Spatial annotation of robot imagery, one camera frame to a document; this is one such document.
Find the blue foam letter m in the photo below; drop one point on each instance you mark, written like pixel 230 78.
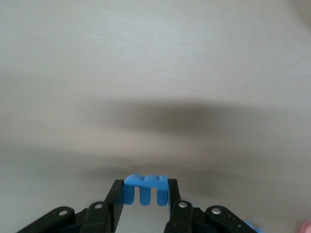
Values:
pixel 145 182

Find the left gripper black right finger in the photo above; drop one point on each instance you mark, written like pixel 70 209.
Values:
pixel 182 218

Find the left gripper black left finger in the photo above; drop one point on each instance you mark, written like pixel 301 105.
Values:
pixel 102 218

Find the pink foam letter f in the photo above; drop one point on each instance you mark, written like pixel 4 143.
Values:
pixel 306 227

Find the blue foam letter x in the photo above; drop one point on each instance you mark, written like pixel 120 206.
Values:
pixel 251 225

